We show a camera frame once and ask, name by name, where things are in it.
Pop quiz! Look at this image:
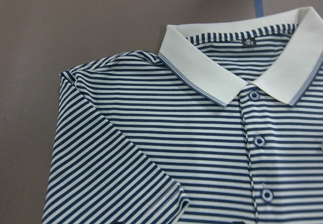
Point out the brown paper table cover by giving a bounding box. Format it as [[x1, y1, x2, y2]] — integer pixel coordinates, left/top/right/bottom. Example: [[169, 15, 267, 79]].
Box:
[[0, 0, 323, 224]]

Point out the navy white striped polo shirt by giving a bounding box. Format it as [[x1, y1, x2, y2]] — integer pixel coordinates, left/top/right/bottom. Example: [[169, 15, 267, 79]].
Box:
[[42, 7, 322, 223]]

